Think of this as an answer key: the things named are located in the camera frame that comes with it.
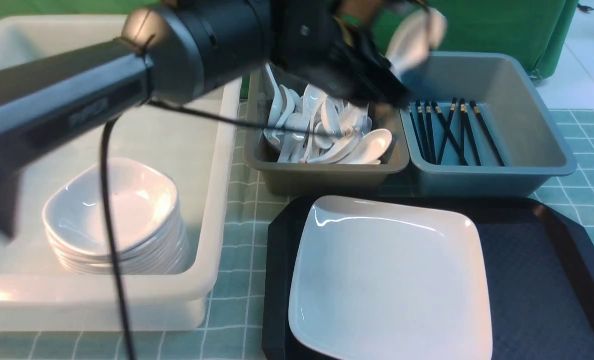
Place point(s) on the pile of white spoons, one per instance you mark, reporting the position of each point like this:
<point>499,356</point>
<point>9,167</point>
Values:
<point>310,127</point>

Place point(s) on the stack of white bowls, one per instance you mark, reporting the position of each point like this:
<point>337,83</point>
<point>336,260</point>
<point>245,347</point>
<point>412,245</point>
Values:
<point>149,232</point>

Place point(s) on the black chopstick in bin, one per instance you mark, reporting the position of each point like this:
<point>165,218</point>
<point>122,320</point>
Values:
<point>468,132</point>
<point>487,133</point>
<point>446,123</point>
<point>460,155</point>

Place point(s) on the brown plastic spoon bin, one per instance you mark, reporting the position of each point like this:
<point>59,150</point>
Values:
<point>289,179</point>

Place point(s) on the large white square plate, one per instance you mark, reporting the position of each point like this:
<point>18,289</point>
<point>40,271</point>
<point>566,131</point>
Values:
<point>384,281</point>

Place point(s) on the teal checkered tablecloth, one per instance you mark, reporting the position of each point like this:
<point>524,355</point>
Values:
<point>233,326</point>

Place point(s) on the grey-blue plastic chopstick bin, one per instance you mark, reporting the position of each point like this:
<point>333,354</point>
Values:
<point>531,145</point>

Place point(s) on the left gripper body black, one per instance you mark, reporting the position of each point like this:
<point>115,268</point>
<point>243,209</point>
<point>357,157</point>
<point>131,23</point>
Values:
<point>310,41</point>

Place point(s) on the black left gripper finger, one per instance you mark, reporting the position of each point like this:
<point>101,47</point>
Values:
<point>373,80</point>

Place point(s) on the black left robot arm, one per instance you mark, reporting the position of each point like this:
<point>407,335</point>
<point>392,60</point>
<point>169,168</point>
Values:
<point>173,52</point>

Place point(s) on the large white plastic tub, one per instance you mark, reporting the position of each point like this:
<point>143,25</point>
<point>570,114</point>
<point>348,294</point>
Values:
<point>37,294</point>

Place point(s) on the black serving tray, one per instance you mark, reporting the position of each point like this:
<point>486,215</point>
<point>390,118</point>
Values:
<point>539,271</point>

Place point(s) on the white ceramic spoon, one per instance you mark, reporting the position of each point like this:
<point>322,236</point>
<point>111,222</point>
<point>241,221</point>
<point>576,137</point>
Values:
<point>417,35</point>

